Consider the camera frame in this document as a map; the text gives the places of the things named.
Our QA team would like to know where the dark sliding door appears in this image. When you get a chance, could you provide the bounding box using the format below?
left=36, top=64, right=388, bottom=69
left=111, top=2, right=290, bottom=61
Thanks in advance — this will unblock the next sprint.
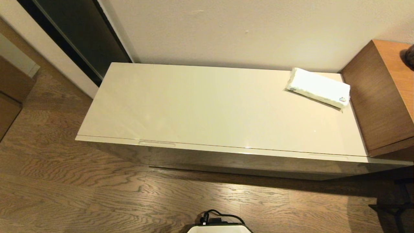
left=18, top=0, right=133, bottom=87

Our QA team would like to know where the brown wooden side cabinet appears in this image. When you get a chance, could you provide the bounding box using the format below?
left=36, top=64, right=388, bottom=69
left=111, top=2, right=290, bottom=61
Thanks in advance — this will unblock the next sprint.
left=340, top=39, right=414, bottom=158

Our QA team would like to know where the white blue-floral tissue pack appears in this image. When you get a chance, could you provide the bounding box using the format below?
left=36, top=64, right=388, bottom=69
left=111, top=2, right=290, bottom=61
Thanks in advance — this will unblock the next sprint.
left=285, top=67, right=351, bottom=110

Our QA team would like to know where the dark round object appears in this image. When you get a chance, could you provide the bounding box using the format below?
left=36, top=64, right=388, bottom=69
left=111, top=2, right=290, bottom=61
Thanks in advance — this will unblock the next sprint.
left=404, top=45, right=414, bottom=70

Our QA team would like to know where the beige glossy cabinet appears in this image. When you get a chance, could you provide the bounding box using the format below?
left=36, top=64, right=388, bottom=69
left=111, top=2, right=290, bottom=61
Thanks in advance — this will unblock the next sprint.
left=75, top=62, right=414, bottom=182

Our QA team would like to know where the brown wooden furniture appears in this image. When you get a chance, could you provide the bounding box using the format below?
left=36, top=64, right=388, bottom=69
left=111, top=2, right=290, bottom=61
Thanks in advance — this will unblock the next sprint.
left=0, top=55, right=37, bottom=141

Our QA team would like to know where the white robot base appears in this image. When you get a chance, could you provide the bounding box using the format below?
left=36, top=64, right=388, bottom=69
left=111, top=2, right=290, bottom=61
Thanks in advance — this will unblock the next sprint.
left=186, top=223, right=254, bottom=233

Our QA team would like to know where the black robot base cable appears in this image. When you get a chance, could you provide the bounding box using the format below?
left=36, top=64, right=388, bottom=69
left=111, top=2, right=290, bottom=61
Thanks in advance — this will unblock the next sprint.
left=199, top=209, right=238, bottom=226

